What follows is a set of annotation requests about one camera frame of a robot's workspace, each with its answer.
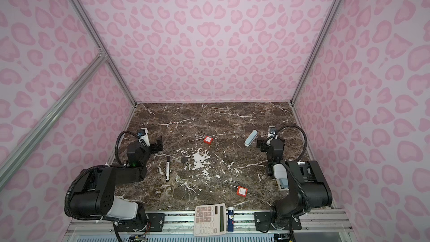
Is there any red padlock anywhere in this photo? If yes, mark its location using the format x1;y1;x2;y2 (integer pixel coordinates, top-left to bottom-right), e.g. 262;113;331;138
199;132;213;145
227;180;248;197

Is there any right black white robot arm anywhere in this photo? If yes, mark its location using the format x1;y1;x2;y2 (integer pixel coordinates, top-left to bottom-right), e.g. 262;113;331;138
254;138;333;233

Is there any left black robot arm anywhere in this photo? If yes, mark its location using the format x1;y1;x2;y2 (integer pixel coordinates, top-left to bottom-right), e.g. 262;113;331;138
64;137;163;232

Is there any light blue grey case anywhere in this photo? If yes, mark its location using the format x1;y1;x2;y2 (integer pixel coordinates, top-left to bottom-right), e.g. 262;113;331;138
244;130;258;147

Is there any black marker pen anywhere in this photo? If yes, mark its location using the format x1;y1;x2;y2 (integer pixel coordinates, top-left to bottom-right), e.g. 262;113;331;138
166;156;170;182

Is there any blue white glue stick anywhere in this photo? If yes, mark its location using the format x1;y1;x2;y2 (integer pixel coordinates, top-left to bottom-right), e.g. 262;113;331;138
227;206;234;233

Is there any pink white calculator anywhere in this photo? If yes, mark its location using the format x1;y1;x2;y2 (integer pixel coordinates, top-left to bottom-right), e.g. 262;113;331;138
193;203;227;237

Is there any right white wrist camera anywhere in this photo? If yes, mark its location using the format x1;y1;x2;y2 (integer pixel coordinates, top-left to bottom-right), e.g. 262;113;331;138
267;126;277;138

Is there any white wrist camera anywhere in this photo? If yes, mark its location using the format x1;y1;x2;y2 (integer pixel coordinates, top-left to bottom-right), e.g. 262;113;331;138
137;128;150;147
267;126;277;138

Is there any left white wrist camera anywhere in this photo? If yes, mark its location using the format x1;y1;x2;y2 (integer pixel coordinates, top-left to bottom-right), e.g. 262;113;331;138
137;128;150;147

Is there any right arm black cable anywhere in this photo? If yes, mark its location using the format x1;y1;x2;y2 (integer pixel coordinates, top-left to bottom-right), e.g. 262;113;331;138
275;125;308;162

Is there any aluminium front rail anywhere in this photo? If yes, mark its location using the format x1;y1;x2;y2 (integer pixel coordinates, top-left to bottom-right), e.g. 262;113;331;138
64;205;356;242

